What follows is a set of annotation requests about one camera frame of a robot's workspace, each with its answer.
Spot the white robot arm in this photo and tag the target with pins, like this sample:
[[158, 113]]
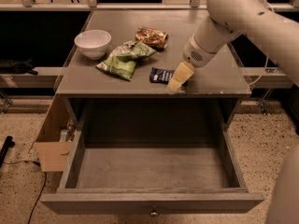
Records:
[[275, 36]]

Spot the open grey top drawer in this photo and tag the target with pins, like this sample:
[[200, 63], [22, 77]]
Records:
[[130, 156]]

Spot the grey wooden cabinet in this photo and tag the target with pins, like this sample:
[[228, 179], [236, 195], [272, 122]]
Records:
[[220, 78]]

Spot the blue rxbar blueberry wrapper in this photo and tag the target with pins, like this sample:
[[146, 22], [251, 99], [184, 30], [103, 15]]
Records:
[[158, 75]]

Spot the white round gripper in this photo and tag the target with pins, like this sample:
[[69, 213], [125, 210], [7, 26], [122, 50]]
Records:
[[193, 55]]

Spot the green chip bag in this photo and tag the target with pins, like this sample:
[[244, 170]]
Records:
[[123, 59]]

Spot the white ceramic bowl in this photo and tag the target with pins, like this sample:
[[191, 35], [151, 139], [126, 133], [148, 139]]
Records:
[[93, 44]]

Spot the black object on shelf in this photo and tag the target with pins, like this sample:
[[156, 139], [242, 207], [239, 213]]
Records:
[[17, 67]]

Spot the black object on floor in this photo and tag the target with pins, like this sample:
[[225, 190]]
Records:
[[4, 149]]

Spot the cardboard box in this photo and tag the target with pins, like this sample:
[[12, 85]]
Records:
[[53, 142]]

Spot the metal drawer knob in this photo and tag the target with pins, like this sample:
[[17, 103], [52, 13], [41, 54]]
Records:
[[154, 213]]

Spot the crushed gold snack can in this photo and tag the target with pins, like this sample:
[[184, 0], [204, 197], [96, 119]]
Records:
[[152, 37]]

